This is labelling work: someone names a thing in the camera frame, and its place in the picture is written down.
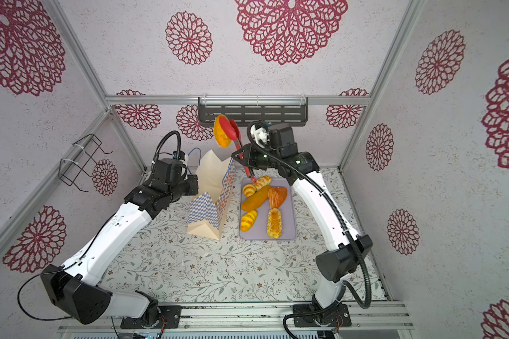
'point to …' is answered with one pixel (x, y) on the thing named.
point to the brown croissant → (277, 195)
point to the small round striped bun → (249, 190)
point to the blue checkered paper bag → (207, 212)
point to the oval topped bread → (274, 227)
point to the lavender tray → (259, 231)
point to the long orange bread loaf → (256, 199)
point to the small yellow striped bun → (248, 219)
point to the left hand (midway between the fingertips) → (194, 182)
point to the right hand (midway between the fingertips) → (234, 151)
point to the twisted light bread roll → (263, 182)
